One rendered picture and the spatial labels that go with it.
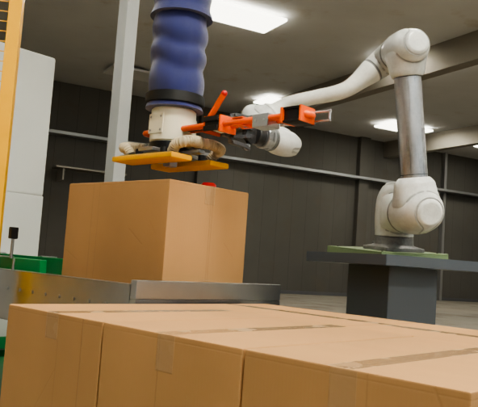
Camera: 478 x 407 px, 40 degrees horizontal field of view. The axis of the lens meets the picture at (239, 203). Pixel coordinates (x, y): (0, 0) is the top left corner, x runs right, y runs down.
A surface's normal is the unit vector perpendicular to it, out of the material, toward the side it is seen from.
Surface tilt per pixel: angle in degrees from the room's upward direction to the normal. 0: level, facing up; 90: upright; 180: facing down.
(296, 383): 90
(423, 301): 90
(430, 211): 100
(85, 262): 90
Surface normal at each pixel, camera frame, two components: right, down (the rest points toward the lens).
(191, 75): 0.58, -0.26
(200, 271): 0.73, 0.00
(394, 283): 0.47, -0.04
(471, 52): -0.88, -0.10
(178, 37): -0.01, 0.25
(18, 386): -0.68, -0.11
